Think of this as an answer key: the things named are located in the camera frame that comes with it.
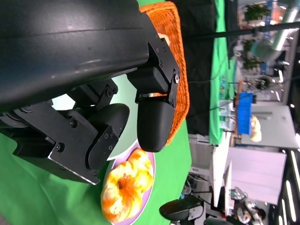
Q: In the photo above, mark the grey box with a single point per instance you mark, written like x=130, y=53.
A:
x=276, y=126

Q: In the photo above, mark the oval orange swirl bread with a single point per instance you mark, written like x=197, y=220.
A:
x=140, y=157

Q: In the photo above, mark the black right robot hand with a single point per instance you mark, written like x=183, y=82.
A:
x=180, y=209

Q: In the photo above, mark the blue crate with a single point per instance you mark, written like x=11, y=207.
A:
x=245, y=112

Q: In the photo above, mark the black pole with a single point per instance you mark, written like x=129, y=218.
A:
x=234, y=33

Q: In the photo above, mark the pale orange bread model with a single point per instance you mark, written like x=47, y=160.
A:
x=255, y=129

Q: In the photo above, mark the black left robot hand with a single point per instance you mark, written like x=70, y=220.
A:
x=70, y=47

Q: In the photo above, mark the green backdrop cloth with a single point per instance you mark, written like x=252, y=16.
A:
x=218, y=70

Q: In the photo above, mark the orange wicker basket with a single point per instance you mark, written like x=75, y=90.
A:
x=173, y=23

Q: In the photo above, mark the pale green bowl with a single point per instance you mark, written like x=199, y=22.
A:
x=127, y=140

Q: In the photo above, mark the lavender plate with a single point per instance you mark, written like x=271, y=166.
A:
x=143, y=206

